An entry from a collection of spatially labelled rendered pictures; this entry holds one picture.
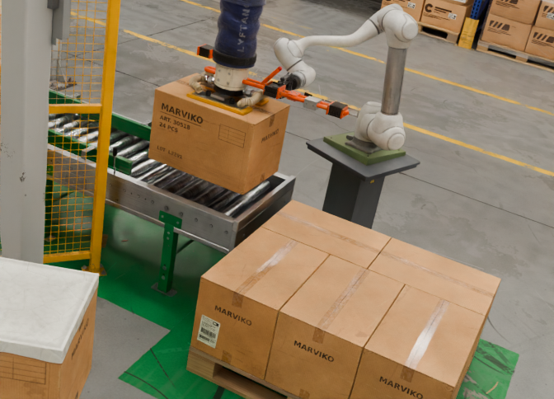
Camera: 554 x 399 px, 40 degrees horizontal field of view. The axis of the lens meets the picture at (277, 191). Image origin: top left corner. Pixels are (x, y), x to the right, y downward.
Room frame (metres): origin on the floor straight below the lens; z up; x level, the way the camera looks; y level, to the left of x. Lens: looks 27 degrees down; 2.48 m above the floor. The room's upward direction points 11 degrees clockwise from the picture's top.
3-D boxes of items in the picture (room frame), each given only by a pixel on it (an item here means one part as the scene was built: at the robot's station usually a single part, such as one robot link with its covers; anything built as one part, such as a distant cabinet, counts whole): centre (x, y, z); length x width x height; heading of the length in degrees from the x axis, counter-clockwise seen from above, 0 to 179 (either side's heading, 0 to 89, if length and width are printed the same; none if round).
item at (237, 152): (3.79, 0.37, 0.87); 0.60 x 0.40 x 0.40; 68
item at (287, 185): (3.65, 0.05, 0.58); 0.70 x 0.03 x 0.06; 159
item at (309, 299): (3.13, -0.47, 0.34); 1.20 x 1.00 x 0.40; 69
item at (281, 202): (3.65, 0.05, 0.48); 0.70 x 0.03 x 0.15; 159
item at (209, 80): (3.76, 0.34, 1.14); 0.34 x 0.25 x 0.06; 69
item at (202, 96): (3.67, 0.38, 1.10); 0.34 x 0.10 x 0.05; 69
